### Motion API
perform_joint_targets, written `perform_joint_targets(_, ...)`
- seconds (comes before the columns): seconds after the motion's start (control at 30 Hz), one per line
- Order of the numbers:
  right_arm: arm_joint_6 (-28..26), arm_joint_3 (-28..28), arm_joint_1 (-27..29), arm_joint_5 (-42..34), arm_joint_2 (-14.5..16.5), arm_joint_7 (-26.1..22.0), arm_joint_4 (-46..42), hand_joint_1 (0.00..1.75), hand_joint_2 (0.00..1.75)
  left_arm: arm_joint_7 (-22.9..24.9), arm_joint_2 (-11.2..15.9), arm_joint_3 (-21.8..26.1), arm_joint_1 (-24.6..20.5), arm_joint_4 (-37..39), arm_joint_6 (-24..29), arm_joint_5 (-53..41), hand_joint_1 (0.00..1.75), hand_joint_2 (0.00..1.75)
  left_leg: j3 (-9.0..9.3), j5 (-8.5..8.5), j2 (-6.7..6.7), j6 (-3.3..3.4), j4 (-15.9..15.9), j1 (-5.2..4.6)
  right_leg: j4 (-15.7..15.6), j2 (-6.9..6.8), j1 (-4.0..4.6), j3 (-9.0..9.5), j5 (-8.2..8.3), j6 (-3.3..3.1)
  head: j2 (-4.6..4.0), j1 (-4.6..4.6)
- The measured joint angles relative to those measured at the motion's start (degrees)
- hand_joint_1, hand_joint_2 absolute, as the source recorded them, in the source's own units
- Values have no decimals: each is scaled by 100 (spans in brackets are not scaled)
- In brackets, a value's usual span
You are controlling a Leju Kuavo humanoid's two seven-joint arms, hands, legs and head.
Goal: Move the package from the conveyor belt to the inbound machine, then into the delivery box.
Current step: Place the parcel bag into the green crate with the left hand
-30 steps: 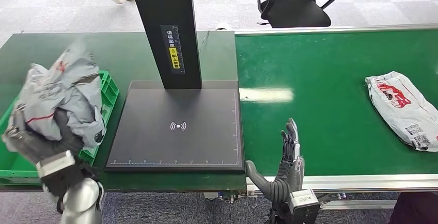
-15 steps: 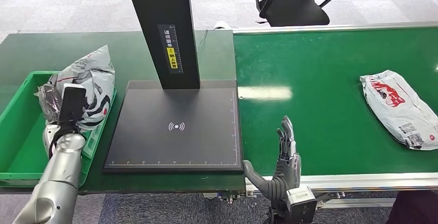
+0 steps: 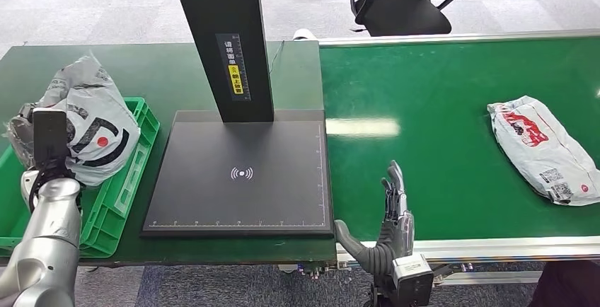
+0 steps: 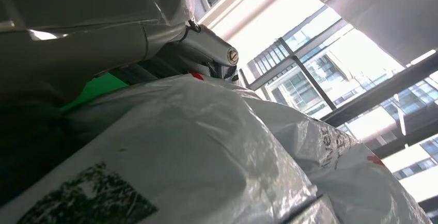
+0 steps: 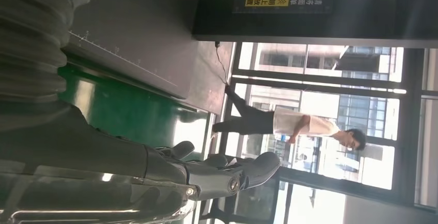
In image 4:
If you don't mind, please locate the grey plastic mailer package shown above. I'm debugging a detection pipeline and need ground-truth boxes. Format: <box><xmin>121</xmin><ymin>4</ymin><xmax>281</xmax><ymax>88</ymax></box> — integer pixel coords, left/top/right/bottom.
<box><xmin>0</xmin><ymin>73</ymin><xmax>432</xmax><ymax>224</ymax></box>

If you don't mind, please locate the green conveyor belt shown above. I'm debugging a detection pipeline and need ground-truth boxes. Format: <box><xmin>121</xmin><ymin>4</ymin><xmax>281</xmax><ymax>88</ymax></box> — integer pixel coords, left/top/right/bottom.
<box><xmin>61</xmin><ymin>73</ymin><xmax>130</xmax><ymax>113</ymax></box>

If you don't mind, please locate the grey roller blind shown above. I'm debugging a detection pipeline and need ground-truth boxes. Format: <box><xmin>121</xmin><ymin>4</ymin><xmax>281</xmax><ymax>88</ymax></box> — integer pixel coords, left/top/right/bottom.
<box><xmin>316</xmin><ymin>0</ymin><xmax>438</xmax><ymax>67</ymax></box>

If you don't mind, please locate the black window frame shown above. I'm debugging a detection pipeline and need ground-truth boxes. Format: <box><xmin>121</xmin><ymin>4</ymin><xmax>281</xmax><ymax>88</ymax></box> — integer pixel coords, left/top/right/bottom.
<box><xmin>191</xmin><ymin>0</ymin><xmax>438</xmax><ymax>216</ymax></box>

